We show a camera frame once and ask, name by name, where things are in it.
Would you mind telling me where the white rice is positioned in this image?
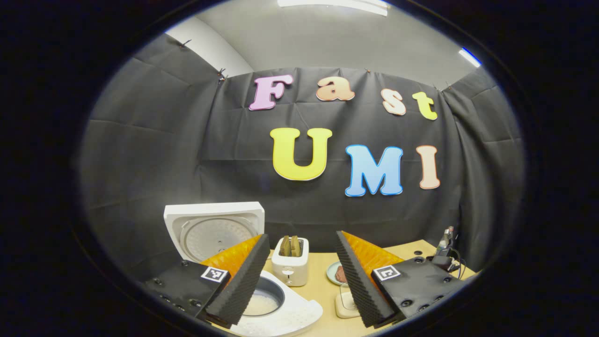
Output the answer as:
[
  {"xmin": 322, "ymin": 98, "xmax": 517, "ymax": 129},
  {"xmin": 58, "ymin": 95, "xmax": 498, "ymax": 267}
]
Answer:
[{"xmin": 243, "ymin": 294, "xmax": 280, "ymax": 316}]

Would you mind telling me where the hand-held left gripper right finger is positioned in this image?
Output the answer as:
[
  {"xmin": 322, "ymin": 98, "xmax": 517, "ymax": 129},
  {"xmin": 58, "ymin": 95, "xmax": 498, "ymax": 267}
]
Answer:
[{"xmin": 335, "ymin": 231, "xmax": 466, "ymax": 328}]

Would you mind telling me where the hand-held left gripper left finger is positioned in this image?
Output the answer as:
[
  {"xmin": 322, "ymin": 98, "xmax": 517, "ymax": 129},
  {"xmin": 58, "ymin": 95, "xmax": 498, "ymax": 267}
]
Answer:
[{"xmin": 143, "ymin": 233, "xmax": 271, "ymax": 330}]

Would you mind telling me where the long ceiling light panel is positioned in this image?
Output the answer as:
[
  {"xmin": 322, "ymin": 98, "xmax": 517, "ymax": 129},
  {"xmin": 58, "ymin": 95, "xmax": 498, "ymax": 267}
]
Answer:
[{"xmin": 277, "ymin": 0, "xmax": 389, "ymax": 17}]

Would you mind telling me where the white toaster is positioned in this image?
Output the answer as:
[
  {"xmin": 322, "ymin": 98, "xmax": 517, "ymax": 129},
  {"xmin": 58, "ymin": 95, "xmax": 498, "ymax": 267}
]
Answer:
[{"xmin": 271, "ymin": 235, "xmax": 309, "ymax": 287}]

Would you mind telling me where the black backdrop cloth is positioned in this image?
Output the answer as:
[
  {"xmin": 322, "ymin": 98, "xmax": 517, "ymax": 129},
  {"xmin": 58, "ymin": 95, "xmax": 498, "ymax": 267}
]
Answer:
[{"xmin": 80, "ymin": 33, "xmax": 525, "ymax": 281}]

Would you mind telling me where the white rice cooker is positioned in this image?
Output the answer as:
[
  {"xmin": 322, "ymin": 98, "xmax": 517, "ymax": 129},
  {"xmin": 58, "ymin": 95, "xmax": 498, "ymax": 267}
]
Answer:
[{"xmin": 164, "ymin": 202, "xmax": 323, "ymax": 337}]

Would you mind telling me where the small grey bottle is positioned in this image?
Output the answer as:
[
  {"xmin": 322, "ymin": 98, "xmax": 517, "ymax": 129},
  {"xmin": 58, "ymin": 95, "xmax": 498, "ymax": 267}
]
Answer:
[{"xmin": 438, "ymin": 227, "xmax": 455, "ymax": 257}]

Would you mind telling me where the small ceiling light panel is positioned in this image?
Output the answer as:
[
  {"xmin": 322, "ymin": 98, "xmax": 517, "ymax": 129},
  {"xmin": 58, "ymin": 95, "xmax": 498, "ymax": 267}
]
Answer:
[{"xmin": 459, "ymin": 47, "xmax": 482, "ymax": 67}]

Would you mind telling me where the light blue plate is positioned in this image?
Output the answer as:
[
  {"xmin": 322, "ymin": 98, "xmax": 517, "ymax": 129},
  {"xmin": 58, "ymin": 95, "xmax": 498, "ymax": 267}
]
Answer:
[{"xmin": 326, "ymin": 261, "xmax": 347, "ymax": 286}]

